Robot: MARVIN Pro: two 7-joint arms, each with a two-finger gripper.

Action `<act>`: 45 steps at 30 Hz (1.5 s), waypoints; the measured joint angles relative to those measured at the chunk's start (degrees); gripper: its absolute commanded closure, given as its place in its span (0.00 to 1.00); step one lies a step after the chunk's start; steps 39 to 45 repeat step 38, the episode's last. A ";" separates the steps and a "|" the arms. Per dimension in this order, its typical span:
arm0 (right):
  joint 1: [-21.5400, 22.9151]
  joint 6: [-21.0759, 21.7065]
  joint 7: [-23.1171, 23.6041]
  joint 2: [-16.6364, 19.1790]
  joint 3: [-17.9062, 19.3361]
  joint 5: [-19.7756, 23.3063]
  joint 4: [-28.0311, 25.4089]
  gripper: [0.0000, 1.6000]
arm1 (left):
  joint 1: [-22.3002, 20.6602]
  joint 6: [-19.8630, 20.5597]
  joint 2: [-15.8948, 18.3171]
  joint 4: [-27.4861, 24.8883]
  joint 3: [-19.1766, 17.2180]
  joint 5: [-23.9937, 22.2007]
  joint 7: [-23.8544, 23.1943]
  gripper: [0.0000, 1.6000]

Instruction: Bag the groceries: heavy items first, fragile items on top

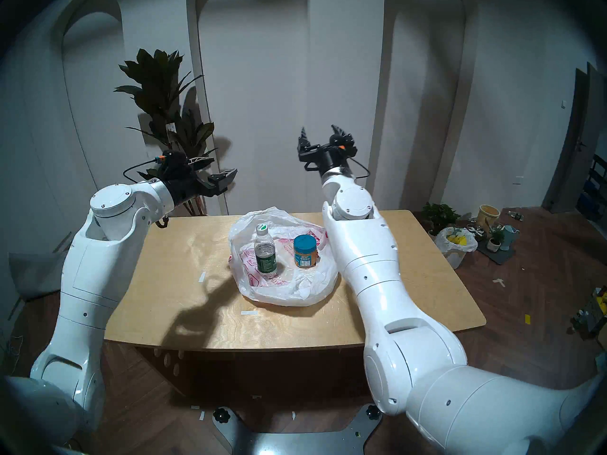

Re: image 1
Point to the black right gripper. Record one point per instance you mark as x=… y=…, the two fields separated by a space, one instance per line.
x=327 y=158

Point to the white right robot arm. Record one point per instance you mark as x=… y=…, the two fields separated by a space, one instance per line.
x=370 y=259

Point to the blue lid peanut butter jar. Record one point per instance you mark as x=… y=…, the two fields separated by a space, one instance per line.
x=305 y=255

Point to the grey door leaf by switch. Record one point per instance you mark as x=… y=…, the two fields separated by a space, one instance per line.
x=574 y=174

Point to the light wooden table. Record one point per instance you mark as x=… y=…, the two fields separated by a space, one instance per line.
x=166 y=269

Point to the teal watering can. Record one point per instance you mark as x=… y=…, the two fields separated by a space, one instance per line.
x=508 y=236

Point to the grey metal robot base plate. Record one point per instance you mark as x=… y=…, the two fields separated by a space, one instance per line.
x=294 y=442

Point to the small bottle lying on floor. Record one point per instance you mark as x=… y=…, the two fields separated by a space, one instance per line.
x=516 y=216

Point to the white bag-lined trash bin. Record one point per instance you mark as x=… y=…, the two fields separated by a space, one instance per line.
x=455 y=255

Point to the tan paper cup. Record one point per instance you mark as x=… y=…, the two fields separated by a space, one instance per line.
x=488 y=214

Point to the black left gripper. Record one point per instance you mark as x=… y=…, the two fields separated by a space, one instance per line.
x=187 y=184

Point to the tall dark leafy plant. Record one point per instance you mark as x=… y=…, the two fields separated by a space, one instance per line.
x=156 y=94

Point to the dark flat tray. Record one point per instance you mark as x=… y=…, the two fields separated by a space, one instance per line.
x=502 y=258

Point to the black cart with blue bins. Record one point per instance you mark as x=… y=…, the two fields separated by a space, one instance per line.
x=595 y=193

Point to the black star knob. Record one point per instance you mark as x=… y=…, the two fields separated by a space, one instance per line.
x=374 y=411
x=221 y=415

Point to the cardboard box with yellow items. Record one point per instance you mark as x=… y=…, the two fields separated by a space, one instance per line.
x=598 y=307

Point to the grey rolled floor mat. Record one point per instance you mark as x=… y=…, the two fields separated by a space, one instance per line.
x=33 y=274

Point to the white red-print plastic bag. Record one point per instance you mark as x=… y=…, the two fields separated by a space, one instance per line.
x=284 y=293

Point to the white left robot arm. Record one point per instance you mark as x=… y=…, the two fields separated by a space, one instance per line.
x=90 y=278

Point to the small plant in white pot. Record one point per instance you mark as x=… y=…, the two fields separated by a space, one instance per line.
x=494 y=244

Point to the green label water bottle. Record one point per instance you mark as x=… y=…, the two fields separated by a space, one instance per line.
x=265 y=262

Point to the small bushy green plant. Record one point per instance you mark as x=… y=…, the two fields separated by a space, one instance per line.
x=441 y=214

